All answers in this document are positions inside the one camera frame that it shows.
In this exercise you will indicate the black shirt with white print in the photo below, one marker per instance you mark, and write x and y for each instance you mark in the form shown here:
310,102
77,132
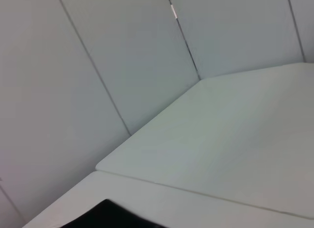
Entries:
108,217

